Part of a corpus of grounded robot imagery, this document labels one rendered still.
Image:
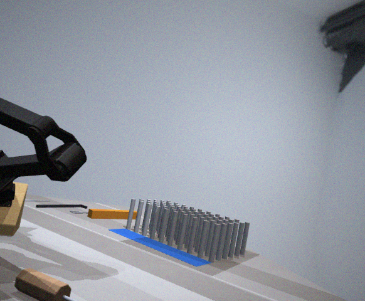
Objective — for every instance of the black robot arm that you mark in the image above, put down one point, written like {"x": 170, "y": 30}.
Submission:
{"x": 59, "y": 164}

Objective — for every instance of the blue tape strip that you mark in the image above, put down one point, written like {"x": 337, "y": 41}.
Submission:
{"x": 180, "y": 255}

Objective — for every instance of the orange flat bar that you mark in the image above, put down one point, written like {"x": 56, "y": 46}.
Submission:
{"x": 109, "y": 214}

